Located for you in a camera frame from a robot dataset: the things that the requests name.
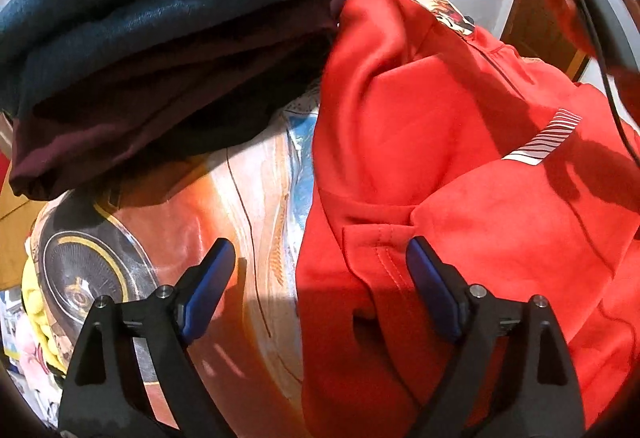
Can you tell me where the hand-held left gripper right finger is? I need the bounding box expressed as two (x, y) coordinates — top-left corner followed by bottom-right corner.
(405, 236), (586, 438)

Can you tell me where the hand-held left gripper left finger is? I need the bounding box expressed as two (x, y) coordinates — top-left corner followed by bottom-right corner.
(57, 238), (238, 438)

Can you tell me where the red zip jacket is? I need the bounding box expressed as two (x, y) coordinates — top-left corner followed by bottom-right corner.
(295, 0), (640, 438)

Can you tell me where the brown wooden door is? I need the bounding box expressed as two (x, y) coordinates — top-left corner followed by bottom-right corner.
(500, 0), (595, 82)

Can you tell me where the yellow cloth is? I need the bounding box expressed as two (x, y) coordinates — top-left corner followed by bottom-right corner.
(21, 263), (68, 376)

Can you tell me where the folded maroon garment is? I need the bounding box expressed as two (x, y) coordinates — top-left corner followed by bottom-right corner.
(10, 0), (347, 199)

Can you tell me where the mustard paw print mat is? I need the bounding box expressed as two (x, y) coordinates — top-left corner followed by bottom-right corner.
(0, 175), (47, 279)

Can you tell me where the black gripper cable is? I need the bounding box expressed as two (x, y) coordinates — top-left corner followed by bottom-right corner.
(574, 0), (640, 156)

